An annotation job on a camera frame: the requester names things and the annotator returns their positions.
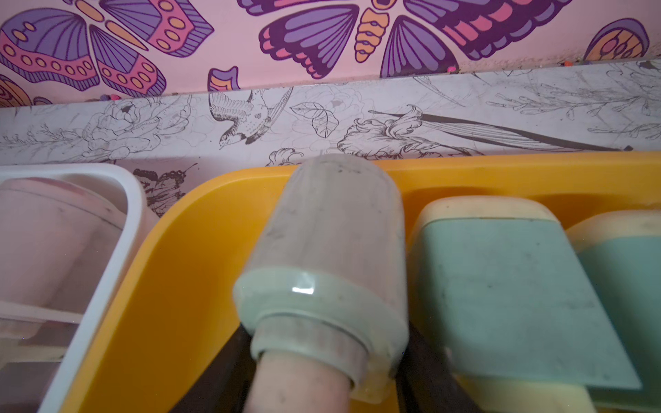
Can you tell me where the white plastic storage box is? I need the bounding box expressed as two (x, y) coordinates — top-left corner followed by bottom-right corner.
(1, 163), (157, 412)

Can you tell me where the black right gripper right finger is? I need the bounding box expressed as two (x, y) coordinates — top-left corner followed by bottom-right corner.
(395, 324), (482, 413)

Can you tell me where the yellow plastic storage box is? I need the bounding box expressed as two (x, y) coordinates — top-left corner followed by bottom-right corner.
(62, 151), (660, 412)

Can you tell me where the pink sharpener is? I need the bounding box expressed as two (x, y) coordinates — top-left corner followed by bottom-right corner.
(1, 177), (127, 340)

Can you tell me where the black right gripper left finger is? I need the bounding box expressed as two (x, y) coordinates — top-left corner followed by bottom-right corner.
(170, 325), (256, 413)

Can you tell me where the green sharpener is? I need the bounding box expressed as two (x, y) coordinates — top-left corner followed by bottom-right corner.
(408, 196), (642, 412)
(232, 154), (409, 412)
(566, 210), (660, 412)

